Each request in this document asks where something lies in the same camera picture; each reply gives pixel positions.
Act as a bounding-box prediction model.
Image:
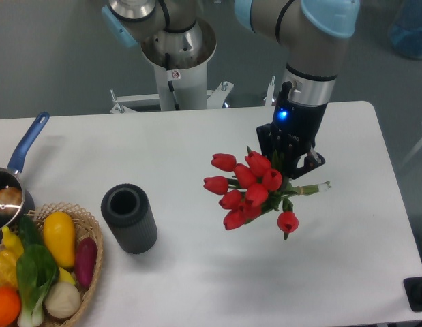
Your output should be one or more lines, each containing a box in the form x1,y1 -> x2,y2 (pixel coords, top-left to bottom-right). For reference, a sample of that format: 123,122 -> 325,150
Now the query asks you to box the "woven wicker basket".
0,201 -> 105,327

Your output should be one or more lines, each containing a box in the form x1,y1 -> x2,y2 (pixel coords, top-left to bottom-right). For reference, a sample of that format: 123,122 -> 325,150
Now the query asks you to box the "blue translucent bin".
388,0 -> 422,59

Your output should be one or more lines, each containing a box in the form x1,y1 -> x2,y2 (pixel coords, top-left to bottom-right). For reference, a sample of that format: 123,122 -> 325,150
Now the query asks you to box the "black device at table edge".
403,277 -> 422,312

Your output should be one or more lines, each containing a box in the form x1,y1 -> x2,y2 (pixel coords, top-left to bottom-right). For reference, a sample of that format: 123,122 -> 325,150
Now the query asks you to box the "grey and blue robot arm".
102,1 -> 360,179

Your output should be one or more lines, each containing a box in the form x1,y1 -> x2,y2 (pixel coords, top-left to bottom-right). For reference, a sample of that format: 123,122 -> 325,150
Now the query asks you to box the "small yellow pepper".
1,226 -> 24,258

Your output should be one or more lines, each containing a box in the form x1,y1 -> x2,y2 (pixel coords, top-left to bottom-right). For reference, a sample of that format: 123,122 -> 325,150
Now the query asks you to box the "purple eggplant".
74,237 -> 97,288

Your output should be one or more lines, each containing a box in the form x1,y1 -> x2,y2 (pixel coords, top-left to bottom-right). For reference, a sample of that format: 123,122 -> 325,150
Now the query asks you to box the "white garlic bulb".
44,282 -> 81,319

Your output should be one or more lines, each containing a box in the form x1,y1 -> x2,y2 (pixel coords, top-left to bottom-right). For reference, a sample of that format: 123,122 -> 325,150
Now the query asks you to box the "dark grey ribbed vase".
101,183 -> 157,254

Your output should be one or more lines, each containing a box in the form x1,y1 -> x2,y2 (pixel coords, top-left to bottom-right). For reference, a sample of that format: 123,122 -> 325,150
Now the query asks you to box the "yellow squash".
43,211 -> 76,270

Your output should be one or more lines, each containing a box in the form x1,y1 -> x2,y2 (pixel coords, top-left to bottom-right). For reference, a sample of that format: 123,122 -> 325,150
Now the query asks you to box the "orange fruit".
0,286 -> 21,326

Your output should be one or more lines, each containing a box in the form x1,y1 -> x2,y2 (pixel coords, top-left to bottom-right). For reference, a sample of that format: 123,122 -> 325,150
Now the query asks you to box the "bread roll in pan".
0,187 -> 22,211

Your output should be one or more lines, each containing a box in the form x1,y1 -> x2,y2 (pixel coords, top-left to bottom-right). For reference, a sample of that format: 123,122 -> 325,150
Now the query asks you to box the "blue handled saucepan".
0,112 -> 50,243

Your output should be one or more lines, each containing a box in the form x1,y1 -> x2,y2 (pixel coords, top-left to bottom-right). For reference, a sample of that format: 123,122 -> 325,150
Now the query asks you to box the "red tulip bouquet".
204,148 -> 331,240

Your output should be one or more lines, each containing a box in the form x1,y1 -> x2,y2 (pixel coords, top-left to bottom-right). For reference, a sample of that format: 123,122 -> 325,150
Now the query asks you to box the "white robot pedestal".
110,18 -> 234,114

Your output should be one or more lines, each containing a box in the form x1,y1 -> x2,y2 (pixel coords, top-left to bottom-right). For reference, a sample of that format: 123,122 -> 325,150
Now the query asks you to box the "yellow bell pepper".
0,249 -> 18,290

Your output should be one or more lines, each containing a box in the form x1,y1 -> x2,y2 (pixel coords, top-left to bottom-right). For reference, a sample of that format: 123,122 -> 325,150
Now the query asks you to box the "green bok choy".
16,244 -> 59,326

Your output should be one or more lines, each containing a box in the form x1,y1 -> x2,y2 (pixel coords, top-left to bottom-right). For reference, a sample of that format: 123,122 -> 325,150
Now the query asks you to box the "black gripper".
256,101 -> 327,180

